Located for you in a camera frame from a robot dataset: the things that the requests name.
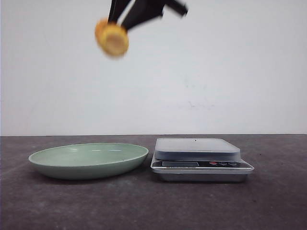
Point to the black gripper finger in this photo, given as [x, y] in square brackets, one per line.
[142, 11]
[116, 9]

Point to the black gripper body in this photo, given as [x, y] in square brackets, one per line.
[168, 4]

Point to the yellow corn cob piece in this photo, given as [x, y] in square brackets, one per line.
[111, 38]

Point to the green shallow plate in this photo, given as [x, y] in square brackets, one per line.
[88, 160]

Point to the silver digital kitchen scale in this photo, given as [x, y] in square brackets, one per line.
[199, 160]

